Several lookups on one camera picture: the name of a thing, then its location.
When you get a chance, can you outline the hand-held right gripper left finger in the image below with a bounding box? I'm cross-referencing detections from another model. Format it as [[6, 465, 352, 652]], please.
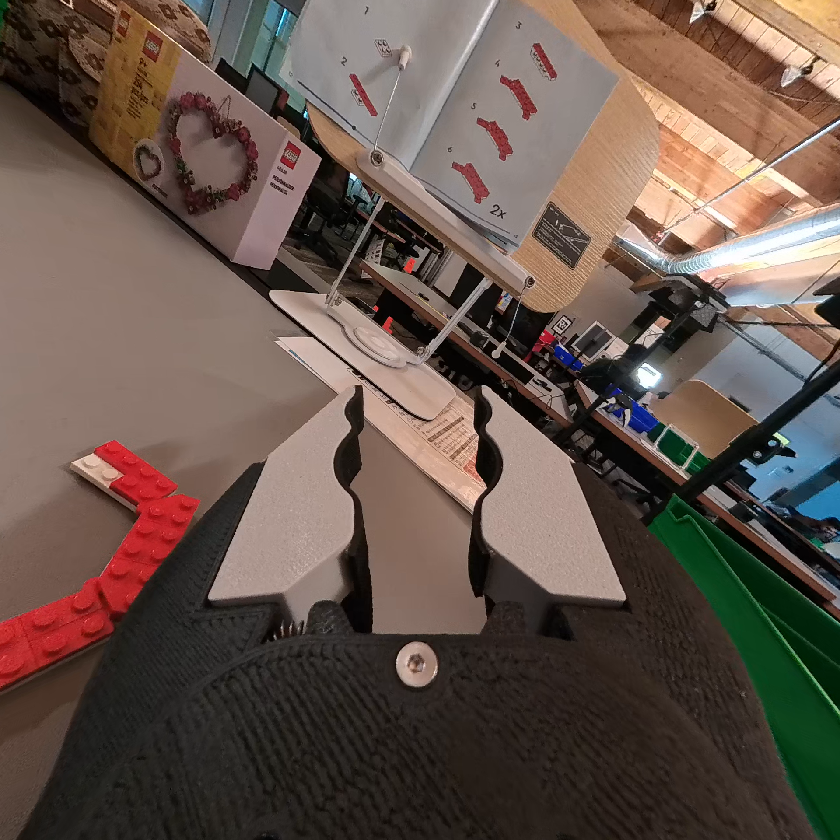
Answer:
[[206, 386, 375, 634]]

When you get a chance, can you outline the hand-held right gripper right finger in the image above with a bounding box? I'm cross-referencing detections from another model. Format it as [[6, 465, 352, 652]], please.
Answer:
[[469, 386, 627, 634]]

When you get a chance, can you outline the red white brick assembly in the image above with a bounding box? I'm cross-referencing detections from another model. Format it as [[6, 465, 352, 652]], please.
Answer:
[[0, 440, 201, 690]]

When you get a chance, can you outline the yellow white toy set box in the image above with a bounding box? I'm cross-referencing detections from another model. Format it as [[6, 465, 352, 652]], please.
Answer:
[[88, 0, 322, 270]]

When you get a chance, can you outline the clear plastic sleeve with paper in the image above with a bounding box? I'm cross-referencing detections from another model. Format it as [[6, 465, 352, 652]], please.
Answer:
[[276, 335, 506, 513]]

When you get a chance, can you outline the small green storage bin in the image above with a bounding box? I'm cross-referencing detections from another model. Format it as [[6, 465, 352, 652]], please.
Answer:
[[656, 425, 700, 470]]

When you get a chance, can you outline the wooden stand board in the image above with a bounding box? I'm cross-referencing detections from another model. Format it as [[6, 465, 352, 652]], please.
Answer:
[[650, 379, 759, 457]]

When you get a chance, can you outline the black overhead rig stand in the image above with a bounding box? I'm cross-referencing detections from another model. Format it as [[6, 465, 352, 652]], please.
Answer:
[[646, 276, 840, 526]]

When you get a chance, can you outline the green plastic bin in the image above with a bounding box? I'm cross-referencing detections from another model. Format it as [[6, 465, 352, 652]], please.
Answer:
[[646, 495, 840, 840]]

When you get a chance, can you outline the white wooden book stand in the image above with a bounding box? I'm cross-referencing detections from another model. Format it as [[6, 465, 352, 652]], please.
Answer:
[[269, 0, 660, 421]]

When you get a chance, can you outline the open instruction booklet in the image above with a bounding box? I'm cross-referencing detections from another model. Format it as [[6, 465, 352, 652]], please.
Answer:
[[279, 0, 621, 253]]

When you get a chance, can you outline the silver ceiling duct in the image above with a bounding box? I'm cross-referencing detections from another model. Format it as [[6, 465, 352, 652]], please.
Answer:
[[617, 203, 840, 277]]

